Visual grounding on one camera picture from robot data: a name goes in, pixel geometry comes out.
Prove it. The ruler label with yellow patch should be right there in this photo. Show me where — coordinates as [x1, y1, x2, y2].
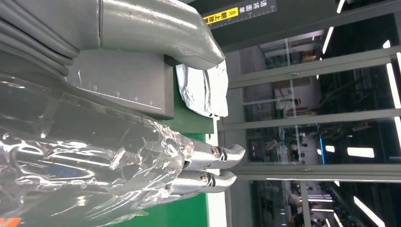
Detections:
[203, 0, 278, 30]

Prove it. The black scanner column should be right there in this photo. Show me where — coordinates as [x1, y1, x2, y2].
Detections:
[188, 0, 401, 53]

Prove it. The black scanner base plate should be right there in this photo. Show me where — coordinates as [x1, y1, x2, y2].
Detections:
[66, 50, 175, 120]

